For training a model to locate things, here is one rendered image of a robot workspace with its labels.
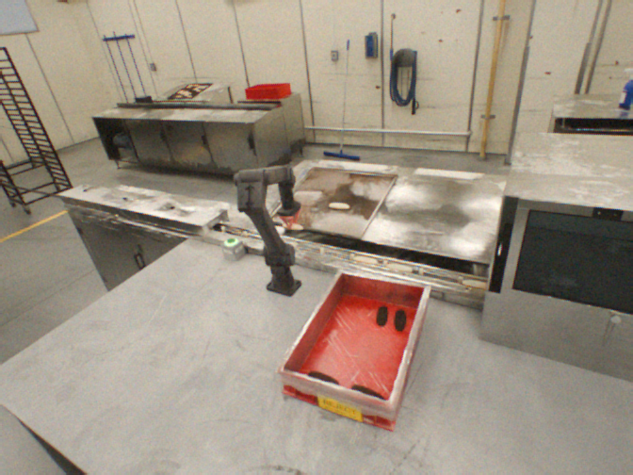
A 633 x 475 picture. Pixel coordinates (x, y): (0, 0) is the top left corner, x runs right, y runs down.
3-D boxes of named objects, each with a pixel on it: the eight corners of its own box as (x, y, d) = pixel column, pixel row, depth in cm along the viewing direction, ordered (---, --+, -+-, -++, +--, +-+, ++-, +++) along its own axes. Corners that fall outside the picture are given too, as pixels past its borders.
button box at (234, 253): (224, 265, 168) (219, 244, 162) (235, 255, 173) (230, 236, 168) (238, 269, 164) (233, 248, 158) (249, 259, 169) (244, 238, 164)
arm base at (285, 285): (265, 289, 143) (291, 297, 138) (261, 272, 139) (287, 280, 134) (277, 277, 150) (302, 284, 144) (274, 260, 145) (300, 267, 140)
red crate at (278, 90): (245, 99, 486) (243, 89, 480) (260, 93, 513) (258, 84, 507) (278, 99, 466) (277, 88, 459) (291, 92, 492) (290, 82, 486)
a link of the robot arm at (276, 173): (235, 190, 109) (269, 188, 107) (233, 171, 108) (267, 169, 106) (272, 180, 151) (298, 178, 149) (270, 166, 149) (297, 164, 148)
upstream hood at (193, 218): (63, 204, 236) (57, 192, 231) (89, 193, 249) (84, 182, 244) (205, 238, 178) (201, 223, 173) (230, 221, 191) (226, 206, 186)
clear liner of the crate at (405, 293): (276, 395, 102) (269, 371, 97) (340, 287, 138) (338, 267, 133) (397, 438, 88) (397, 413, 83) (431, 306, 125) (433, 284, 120)
